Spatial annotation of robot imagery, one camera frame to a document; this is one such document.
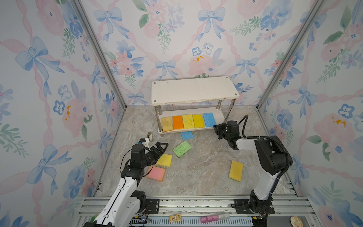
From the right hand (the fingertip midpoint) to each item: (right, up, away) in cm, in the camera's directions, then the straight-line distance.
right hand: (212, 123), depth 98 cm
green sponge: (-22, -17, -5) cm, 28 cm away
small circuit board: (-24, -46, -28) cm, 59 cm away
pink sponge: (-36, -31, -12) cm, 49 cm away
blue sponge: (-1, +2, +3) cm, 3 cm away
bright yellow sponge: (-10, +2, +3) cm, 10 cm away
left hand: (-30, -13, -18) cm, 38 cm away
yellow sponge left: (-32, -23, -8) cm, 40 cm away
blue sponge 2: (-18, -9, +3) cm, 20 cm away
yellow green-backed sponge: (+12, -29, -13) cm, 33 cm away
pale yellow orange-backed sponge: (-32, -1, 0) cm, 32 cm away
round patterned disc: (+36, -49, -28) cm, 66 cm away
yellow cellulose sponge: (-17, +1, +3) cm, 17 cm away
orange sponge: (-24, +1, +2) cm, 24 cm away
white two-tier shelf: (-14, +15, -20) cm, 29 cm away
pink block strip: (-5, -46, -29) cm, 54 cm away
